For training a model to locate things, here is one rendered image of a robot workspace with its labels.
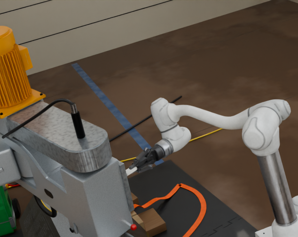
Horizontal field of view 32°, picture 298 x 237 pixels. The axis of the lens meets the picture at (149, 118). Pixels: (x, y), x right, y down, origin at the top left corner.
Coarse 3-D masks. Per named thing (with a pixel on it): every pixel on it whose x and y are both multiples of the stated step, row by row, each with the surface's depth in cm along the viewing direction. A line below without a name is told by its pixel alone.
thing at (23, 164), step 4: (16, 152) 292; (16, 156) 293; (20, 156) 293; (16, 160) 296; (20, 160) 294; (24, 160) 294; (20, 164) 296; (24, 164) 295; (28, 164) 295; (20, 168) 298; (24, 168) 297; (28, 168) 296; (20, 172) 300; (24, 172) 298; (28, 172) 298; (24, 176) 300; (28, 176) 299; (32, 176) 300
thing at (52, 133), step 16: (16, 112) 274; (32, 112) 271; (48, 112) 268; (64, 112) 265; (0, 128) 281; (32, 128) 256; (48, 128) 253; (64, 128) 250; (96, 128) 245; (32, 144) 260; (48, 144) 245; (64, 144) 237; (80, 144) 235; (96, 144) 232; (64, 160) 239; (80, 160) 232; (96, 160) 234
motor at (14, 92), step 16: (0, 32) 264; (0, 48) 261; (16, 48) 270; (0, 64) 264; (16, 64) 271; (0, 80) 269; (16, 80) 272; (0, 96) 271; (16, 96) 276; (32, 96) 283; (0, 112) 272
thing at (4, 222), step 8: (0, 192) 448; (0, 200) 446; (8, 200) 460; (16, 200) 478; (0, 208) 448; (8, 208) 453; (16, 208) 471; (0, 216) 450; (8, 216) 455; (16, 216) 476; (0, 224) 453; (8, 224) 455; (0, 232) 456; (8, 232) 457
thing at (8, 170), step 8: (0, 144) 293; (0, 152) 287; (8, 152) 288; (0, 160) 288; (8, 160) 290; (0, 168) 289; (8, 168) 292; (16, 168) 294; (0, 176) 292; (8, 176) 294; (16, 176) 296; (0, 184) 294
